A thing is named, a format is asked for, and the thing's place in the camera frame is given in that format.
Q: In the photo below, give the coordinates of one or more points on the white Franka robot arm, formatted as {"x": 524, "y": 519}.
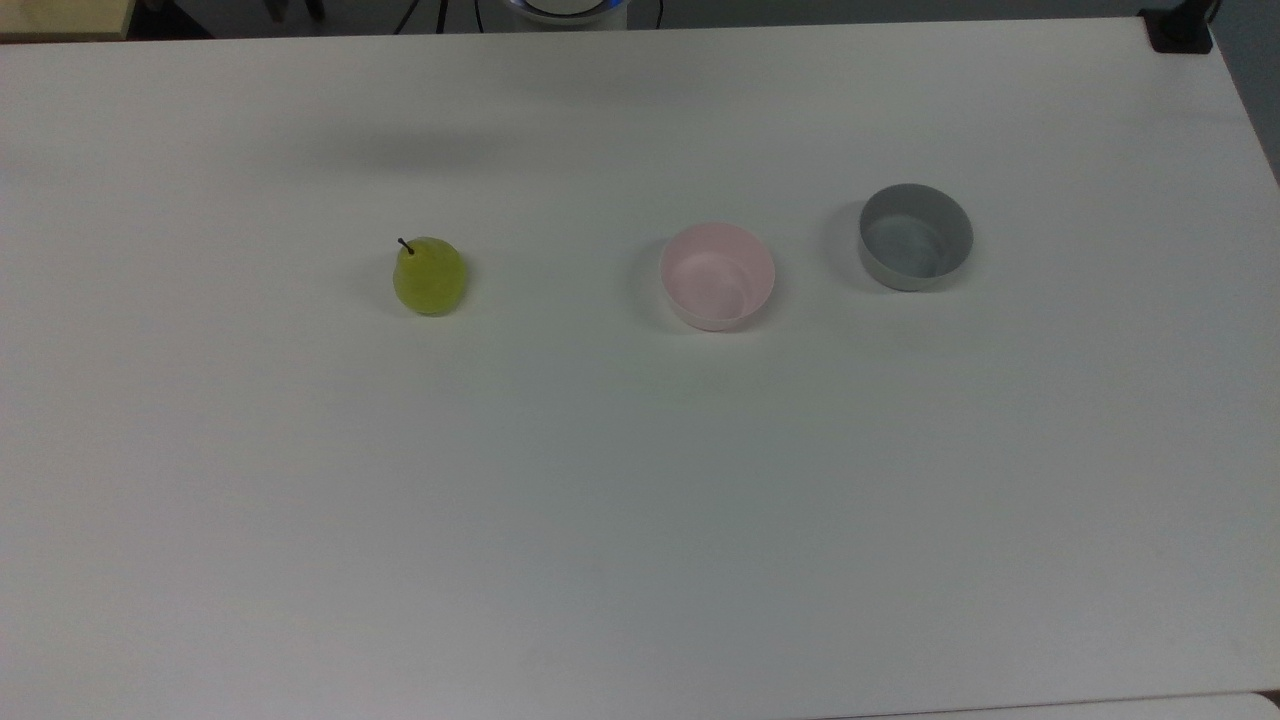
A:
{"x": 565, "y": 10}

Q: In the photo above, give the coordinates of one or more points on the grey plastic bowl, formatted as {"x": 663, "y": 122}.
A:
{"x": 915, "y": 238}

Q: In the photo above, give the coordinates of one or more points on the black table clamp mount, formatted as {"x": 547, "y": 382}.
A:
{"x": 1180, "y": 30}

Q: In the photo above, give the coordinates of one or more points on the light wooden furniture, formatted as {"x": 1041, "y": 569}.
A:
{"x": 60, "y": 18}

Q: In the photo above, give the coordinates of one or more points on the black tripod legs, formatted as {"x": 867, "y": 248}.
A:
{"x": 441, "y": 14}

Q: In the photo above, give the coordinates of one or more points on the green pear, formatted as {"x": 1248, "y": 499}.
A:
{"x": 430, "y": 280}

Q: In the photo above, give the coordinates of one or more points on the pink plastic bowl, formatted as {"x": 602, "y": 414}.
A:
{"x": 717, "y": 278}

